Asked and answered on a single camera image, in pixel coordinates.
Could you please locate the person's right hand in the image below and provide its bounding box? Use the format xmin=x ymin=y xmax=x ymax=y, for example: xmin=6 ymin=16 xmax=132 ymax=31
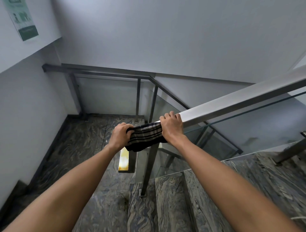
xmin=159 ymin=111 xmax=185 ymax=144

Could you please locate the person's left hand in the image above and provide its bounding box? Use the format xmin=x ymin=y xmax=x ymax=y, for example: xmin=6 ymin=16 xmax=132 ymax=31
xmin=108 ymin=122 xmax=135 ymax=153

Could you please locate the dark plaid cloth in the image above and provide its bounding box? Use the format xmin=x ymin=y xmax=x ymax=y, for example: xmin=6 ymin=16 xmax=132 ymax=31
xmin=124 ymin=122 xmax=169 ymax=153

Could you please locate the steel stair handrail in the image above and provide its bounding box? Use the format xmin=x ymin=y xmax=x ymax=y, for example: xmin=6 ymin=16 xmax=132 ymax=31
xmin=118 ymin=64 xmax=306 ymax=174

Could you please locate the person's left forearm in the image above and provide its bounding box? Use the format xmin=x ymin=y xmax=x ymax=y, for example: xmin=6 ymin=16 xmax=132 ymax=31
xmin=2 ymin=144 xmax=120 ymax=232

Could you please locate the person's right forearm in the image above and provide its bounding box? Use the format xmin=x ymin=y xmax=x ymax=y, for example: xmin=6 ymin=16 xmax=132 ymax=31
xmin=171 ymin=135 xmax=303 ymax=232

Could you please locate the dark metal stair railing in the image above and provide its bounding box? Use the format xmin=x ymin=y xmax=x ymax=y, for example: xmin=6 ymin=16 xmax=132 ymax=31
xmin=42 ymin=63 xmax=244 ymax=155

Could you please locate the glass railing panel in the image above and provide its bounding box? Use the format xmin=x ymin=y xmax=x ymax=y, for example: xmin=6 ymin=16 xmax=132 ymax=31
xmin=74 ymin=76 xmax=139 ymax=115
xmin=153 ymin=91 xmax=239 ymax=158
xmin=134 ymin=92 xmax=306 ymax=185

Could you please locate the dark railing post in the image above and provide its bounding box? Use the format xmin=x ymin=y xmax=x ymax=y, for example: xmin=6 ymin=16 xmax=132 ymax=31
xmin=148 ymin=85 xmax=159 ymax=123
xmin=135 ymin=78 xmax=142 ymax=123
xmin=67 ymin=73 xmax=84 ymax=115

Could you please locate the steel railing post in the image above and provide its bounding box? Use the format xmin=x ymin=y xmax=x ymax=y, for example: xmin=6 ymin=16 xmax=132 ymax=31
xmin=139 ymin=141 xmax=160 ymax=197
xmin=273 ymin=138 xmax=306 ymax=166

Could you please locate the green white wall poster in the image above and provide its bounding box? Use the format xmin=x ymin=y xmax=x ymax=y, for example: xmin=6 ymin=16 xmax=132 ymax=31
xmin=4 ymin=0 xmax=40 ymax=42

